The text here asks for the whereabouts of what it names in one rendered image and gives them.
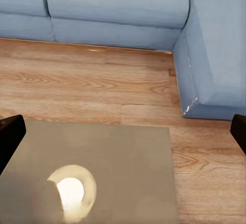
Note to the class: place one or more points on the sofa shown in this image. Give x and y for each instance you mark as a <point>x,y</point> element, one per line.
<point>206,37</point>

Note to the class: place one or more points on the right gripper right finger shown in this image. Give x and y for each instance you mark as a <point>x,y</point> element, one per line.
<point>238,130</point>

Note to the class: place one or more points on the coffee table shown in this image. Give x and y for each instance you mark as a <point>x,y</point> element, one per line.
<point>79,173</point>

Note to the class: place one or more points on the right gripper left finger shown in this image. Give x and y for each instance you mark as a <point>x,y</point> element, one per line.
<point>12,132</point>

